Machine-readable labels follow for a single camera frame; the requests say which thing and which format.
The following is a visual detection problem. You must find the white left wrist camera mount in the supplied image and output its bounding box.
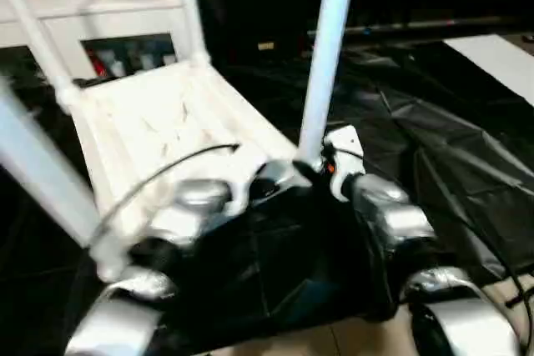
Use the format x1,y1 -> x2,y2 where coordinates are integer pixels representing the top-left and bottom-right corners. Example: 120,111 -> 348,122
227,163 -> 268,215

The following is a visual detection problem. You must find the black mat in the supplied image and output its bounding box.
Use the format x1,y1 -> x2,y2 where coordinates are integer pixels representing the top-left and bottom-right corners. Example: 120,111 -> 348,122
0,34 -> 534,348

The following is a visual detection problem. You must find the white plastic table leg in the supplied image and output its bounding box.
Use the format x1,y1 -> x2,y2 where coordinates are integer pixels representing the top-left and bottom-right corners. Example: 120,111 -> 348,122
0,76 -> 126,282
174,0 -> 209,68
298,0 -> 360,165
0,0 -> 80,101

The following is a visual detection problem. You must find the dark metal stand leg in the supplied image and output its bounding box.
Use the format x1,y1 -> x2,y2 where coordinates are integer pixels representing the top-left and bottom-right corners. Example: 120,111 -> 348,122
504,293 -> 527,310

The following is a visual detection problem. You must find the white plastic table top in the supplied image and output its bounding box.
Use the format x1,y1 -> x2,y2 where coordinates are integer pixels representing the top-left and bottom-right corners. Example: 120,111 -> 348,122
58,58 -> 318,284

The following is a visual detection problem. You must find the white cabinet with glass doors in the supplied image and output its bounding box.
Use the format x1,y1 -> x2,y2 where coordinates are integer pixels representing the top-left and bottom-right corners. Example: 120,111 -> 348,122
0,0 -> 189,78

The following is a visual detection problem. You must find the white sheet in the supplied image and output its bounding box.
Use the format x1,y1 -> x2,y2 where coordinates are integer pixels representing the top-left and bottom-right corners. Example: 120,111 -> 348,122
442,33 -> 534,105

